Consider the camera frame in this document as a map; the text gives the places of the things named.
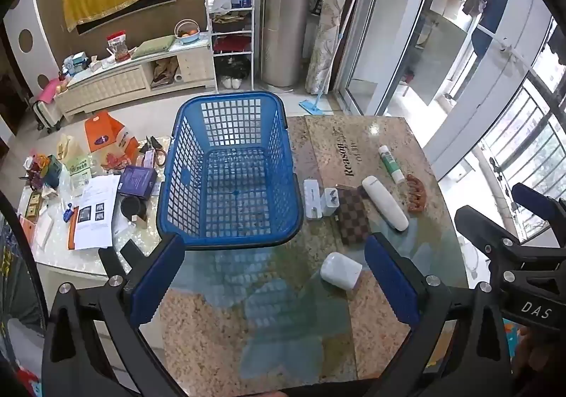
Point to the white rectangular charger box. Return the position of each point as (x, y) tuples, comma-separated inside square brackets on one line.
[(312, 199)]

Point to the cream fabric item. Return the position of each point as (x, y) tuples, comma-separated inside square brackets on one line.
[(64, 147)]

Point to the orange white printed bag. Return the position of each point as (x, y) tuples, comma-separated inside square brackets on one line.
[(121, 149)]

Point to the white plug adapter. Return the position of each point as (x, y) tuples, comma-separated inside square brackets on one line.
[(330, 201)]

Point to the hanging dark clothes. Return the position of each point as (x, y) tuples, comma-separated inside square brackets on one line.
[(486, 3)]

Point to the cream suitcase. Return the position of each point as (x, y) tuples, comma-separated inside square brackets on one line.
[(46, 114)]

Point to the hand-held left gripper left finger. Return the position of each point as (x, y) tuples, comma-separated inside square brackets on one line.
[(157, 282)]

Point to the cream tv cabinet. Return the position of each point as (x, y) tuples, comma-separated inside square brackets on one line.
[(110, 85)]

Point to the fruit basket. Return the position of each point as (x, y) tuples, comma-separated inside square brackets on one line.
[(188, 35)]

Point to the purple cardboard box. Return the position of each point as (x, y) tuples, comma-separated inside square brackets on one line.
[(137, 180)]

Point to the blue plastic basket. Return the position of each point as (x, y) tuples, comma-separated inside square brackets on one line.
[(230, 235)]

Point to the pink item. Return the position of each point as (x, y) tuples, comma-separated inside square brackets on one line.
[(48, 89)]

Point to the dark teal container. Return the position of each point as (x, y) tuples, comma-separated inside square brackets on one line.
[(53, 171)]

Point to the white shelf rack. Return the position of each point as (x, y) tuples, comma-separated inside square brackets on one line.
[(252, 43)]

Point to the green label packet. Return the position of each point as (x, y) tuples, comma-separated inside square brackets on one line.
[(79, 176)]

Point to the blue flat mop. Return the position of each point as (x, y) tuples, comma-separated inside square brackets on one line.
[(311, 106)]

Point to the green cushion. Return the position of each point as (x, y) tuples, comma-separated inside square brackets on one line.
[(152, 46)]

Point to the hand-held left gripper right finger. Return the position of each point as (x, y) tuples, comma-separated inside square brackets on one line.
[(391, 286)]

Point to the person's right hand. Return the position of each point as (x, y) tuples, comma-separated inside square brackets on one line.
[(530, 348)]

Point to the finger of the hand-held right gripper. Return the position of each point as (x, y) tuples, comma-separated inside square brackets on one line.
[(486, 231), (541, 204)]

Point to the small blue clip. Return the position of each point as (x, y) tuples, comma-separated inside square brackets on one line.
[(69, 212)]

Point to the patterned curtain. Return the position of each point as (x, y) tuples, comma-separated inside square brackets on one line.
[(327, 25)]

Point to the grey tower air conditioner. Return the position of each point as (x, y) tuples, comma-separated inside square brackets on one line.
[(285, 12)]

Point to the white earbuds case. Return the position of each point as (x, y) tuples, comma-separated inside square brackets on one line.
[(340, 271)]

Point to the green white tube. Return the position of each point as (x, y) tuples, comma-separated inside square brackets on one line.
[(391, 165)]

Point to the red snack bag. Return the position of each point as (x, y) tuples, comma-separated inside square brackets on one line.
[(117, 45)]

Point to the brown hair claw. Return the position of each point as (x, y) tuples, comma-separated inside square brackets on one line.
[(416, 198)]

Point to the white paper sheets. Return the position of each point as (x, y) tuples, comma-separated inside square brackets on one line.
[(95, 202)]

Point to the white shoes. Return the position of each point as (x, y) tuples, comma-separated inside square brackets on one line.
[(231, 82)]

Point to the brown checkered wallet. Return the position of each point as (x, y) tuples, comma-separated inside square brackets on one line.
[(351, 215)]

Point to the white remote control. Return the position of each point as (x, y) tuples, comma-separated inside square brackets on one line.
[(384, 202)]

